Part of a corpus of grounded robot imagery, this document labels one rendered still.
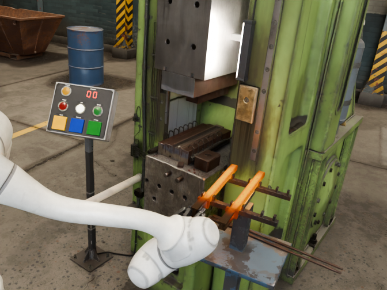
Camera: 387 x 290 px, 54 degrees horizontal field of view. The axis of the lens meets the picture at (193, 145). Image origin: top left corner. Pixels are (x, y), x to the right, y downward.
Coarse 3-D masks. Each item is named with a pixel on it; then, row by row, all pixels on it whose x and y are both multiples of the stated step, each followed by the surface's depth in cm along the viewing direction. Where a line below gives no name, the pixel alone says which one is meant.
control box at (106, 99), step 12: (60, 84) 211; (72, 84) 210; (60, 96) 210; (72, 96) 209; (84, 96) 208; (108, 96) 207; (72, 108) 208; (84, 108) 207; (108, 108) 206; (48, 120) 209; (96, 120) 206; (108, 120) 205; (60, 132) 207; (72, 132) 206; (84, 132) 206; (108, 132) 207
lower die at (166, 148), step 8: (192, 128) 225; (200, 128) 223; (208, 128) 221; (224, 128) 226; (176, 136) 211; (184, 136) 210; (216, 136) 213; (224, 136) 219; (160, 144) 202; (168, 144) 198; (184, 144) 197; (192, 144) 200; (200, 144) 201; (224, 144) 222; (160, 152) 204; (168, 152) 200; (176, 152) 197; (184, 152) 194; (192, 152) 195; (176, 160) 198; (184, 160) 195
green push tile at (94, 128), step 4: (88, 124) 205; (92, 124) 205; (96, 124) 205; (100, 124) 204; (88, 128) 205; (92, 128) 205; (96, 128) 204; (100, 128) 204; (88, 132) 205; (92, 132) 204; (96, 132) 204
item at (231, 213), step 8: (256, 176) 164; (248, 184) 157; (256, 184) 158; (248, 192) 151; (240, 200) 145; (232, 208) 138; (240, 208) 143; (224, 216) 133; (232, 216) 138; (224, 224) 130
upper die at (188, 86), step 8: (168, 72) 185; (168, 80) 186; (176, 80) 183; (184, 80) 181; (192, 80) 178; (200, 80) 181; (208, 80) 187; (216, 80) 193; (224, 80) 199; (232, 80) 207; (168, 88) 188; (176, 88) 185; (184, 88) 182; (192, 88) 179; (200, 88) 183; (208, 88) 189; (216, 88) 195; (192, 96) 180
